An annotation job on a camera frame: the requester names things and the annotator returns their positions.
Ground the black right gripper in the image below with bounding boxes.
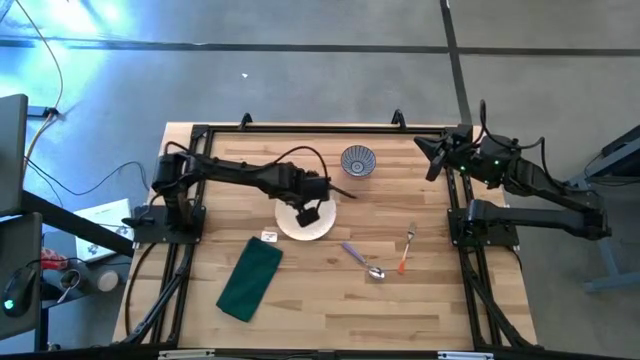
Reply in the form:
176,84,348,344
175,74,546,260
413,124,475,183

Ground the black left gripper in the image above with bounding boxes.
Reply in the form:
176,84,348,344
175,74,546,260
278,164,358,205

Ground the patterned ceramic bowl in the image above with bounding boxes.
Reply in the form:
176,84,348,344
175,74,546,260
340,144,378,179

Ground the white round plate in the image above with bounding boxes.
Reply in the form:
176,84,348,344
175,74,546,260
274,196,338,242

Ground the purple-handled metal spoon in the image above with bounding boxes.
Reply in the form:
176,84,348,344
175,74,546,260
340,241,387,281

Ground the orange-handled metal fork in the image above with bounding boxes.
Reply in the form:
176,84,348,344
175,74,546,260
396,221,418,276

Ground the dark green cloth napkin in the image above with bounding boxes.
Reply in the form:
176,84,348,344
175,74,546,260
215,236,285,324

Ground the grey-blue table leg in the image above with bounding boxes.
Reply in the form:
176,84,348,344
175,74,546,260
567,123,640,294

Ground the white printed box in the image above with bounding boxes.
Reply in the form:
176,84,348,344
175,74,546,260
73,197,136,264

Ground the white round lid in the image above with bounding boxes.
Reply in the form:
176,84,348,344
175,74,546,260
95,269,121,293

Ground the metal cup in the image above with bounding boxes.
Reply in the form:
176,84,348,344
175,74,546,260
55,268,85,305

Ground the red packet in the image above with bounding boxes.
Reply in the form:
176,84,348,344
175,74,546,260
40,247,70,272

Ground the dark desk monitor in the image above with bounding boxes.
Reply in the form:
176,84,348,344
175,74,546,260
0,93,30,217

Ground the black computer mouse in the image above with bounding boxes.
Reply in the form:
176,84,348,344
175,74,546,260
1,266,38,318

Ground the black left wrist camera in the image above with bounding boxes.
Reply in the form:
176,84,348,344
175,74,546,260
294,206,322,228

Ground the black aluminium table frame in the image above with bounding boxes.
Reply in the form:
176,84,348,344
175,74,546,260
113,108,540,360

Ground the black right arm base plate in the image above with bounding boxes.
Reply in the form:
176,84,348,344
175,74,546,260
446,206,521,248

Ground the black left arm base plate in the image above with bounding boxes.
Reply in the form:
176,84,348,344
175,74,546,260
131,203,208,246

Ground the white frame bracket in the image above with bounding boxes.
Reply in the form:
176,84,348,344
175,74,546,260
437,350,495,360
158,349,217,360

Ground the black floor cable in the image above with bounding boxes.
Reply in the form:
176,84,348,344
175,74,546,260
23,155,151,197

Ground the yellow cable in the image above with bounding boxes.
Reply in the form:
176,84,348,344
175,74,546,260
13,0,66,166

